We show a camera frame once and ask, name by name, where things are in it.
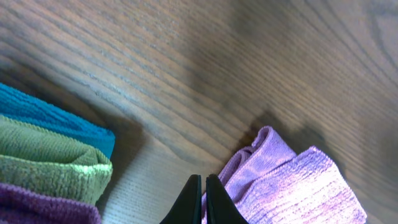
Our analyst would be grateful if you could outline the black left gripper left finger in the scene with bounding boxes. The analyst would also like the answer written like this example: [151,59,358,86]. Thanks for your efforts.
[160,174,201,224]

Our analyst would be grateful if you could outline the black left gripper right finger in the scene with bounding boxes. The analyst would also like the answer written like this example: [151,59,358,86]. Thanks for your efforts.
[206,174,248,224]

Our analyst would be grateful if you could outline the purple microfiber cloth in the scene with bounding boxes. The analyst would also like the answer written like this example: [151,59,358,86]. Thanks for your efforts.
[218,126,367,224]

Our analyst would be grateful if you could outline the folded green cloth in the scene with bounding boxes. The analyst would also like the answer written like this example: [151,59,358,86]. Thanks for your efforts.
[1,116,113,204]

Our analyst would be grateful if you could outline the folded purple cloth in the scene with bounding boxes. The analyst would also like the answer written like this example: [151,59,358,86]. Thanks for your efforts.
[1,183,101,224]

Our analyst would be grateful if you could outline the folded blue cloth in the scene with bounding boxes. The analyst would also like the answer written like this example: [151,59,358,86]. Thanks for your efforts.
[1,84,116,158]

